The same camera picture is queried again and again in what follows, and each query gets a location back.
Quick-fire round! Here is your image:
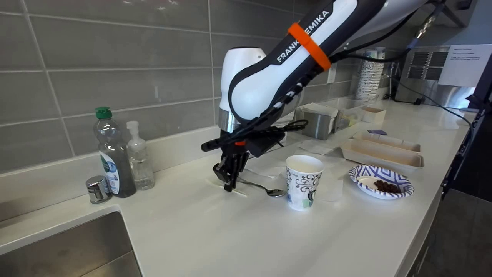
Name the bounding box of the steel sink basin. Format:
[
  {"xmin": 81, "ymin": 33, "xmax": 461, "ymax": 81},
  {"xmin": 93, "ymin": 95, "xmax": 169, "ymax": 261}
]
[{"xmin": 0, "ymin": 212, "xmax": 144, "ymax": 277}]

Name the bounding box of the small metal can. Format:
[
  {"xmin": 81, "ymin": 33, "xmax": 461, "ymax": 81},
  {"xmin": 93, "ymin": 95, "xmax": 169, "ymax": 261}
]
[{"xmin": 84, "ymin": 175, "xmax": 112, "ymax": 205}]

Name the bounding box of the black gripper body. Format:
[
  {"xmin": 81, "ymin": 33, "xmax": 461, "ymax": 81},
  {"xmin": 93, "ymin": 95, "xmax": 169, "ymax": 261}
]
[{"xmin": 212, "ymin": 145, "xmax": 252, "ymax": 176}]

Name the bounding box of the green capped dish soap bottle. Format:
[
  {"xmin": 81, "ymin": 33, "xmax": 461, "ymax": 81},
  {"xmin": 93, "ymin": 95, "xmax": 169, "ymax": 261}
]
[{"xmin": 93, "ymin": 107, "xmax": 138, "ymax": 199}]

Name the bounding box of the orange strap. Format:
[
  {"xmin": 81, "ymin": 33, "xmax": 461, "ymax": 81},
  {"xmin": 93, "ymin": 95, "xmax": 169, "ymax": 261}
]
[{"xmin": 286, "ymin": 22, "xmax": 333, "ymax": 73}]

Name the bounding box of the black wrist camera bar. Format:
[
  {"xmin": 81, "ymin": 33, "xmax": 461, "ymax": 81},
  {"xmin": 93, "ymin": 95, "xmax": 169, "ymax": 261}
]
[{"xmin": 199, "ymin": 121, "xmax": 309, "ymax": 159}]

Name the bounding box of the wooden tray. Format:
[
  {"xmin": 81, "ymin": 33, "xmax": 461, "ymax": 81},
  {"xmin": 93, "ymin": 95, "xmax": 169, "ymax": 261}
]
[{"xmin": 341, "ymin": 132, "xmax": 425, "ymax": 170}]

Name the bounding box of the brown food piece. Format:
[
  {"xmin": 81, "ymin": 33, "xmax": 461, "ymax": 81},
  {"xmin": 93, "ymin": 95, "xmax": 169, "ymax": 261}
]
[{"xmin": 373, "ymin": 179, "xmax": 404, "ymax": 196}]

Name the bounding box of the clear plastic bottle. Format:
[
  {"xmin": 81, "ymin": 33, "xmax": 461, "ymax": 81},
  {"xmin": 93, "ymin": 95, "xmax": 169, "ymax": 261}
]
[{"xmin": 124, "ymin": 119, "xmax": 156, "ymax": 193}]

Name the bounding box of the floral print paper cup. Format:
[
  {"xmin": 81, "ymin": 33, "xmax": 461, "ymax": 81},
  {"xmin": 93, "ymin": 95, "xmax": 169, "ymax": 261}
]
[{"xmin": 284, "ymin": 155, "xmax": 325, "ymax": 213}]

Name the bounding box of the metal spoon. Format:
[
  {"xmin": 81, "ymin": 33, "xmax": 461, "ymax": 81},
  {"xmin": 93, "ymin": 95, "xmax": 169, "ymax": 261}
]
[{"xmin": 238, "ymin": 178, "xmax": 286, "ymax": 199}]

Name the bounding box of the metal napkin holder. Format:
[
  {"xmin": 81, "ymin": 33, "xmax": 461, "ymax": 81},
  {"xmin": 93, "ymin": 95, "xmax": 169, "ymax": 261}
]
[{"xmin": 301, "ymin": 102, "xmax": 339, "ymax": 142}]

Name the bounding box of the blue patterned paper bowl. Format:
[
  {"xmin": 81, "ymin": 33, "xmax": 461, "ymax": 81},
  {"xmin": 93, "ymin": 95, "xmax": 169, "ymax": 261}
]
[{"xmin": 349, "ymin": 164, "xmax": 415, "ymax": 201}]

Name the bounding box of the black cable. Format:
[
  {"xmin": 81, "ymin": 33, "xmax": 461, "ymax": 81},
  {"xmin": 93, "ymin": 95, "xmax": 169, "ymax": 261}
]
[{"xmin": 393, "ymin": 76, "xmax": 475, "ymax": 128}]

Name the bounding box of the white paper sign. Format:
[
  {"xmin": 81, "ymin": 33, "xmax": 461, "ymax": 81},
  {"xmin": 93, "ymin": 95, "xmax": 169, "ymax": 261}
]
[{"xmin": 438, "ymin": 44, "xmax": 492, "ymax": 90}]

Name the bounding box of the small cardboard box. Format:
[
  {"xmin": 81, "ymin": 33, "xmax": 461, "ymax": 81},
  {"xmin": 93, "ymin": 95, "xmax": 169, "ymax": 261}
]
[{"xmin": 359, "ymin": 105, "xmax": 387, "ymax": 128}]

